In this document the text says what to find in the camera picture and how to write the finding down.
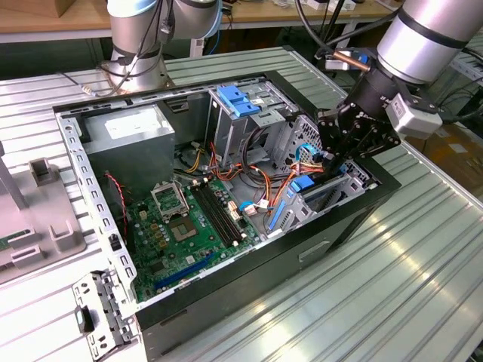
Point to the blue expansion slot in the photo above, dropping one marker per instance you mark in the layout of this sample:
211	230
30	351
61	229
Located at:
181	273

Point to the black RAM slot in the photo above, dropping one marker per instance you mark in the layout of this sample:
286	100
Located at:
212	215
223	213

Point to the green RAM stick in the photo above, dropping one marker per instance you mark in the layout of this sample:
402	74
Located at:
3	244

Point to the cardboard box with labels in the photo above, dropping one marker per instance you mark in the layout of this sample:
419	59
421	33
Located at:
456	158

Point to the silver disk bay cage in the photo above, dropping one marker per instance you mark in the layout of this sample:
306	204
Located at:
356	186

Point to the silver optical drive cage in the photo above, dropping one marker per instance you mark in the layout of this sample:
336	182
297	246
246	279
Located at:
226	132

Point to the blue plastic drive latch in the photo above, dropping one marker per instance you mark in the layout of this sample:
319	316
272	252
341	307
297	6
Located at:
235	100

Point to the black tripod stand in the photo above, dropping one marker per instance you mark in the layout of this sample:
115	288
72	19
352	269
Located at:
336	19

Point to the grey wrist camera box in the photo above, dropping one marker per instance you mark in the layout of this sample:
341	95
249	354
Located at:
415	118

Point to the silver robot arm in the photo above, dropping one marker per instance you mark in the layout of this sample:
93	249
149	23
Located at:
422	37

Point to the CPU socket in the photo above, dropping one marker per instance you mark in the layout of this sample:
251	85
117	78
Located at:
185	230

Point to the black open PC case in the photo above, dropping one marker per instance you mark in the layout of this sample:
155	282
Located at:
245	286

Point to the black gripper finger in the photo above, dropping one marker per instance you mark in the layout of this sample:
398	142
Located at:
377	145
326	128

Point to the small white box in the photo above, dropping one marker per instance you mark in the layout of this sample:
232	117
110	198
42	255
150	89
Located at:
349	4
319	4

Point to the green motherboard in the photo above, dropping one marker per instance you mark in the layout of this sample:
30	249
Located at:
188	249

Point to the grey power supply unit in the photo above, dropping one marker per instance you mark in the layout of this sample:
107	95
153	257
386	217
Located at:
128	154

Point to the black case fan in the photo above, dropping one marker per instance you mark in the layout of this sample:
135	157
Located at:
113	200

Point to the grey parts rack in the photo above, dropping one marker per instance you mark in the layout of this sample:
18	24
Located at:
41	215

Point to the hard disk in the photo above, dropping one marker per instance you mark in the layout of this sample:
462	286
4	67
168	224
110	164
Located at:
302	184

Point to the long wooden desk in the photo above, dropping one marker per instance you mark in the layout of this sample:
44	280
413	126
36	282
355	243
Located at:
264	15

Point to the silver expansion slot bracket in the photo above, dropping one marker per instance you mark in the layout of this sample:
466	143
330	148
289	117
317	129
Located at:
88	281

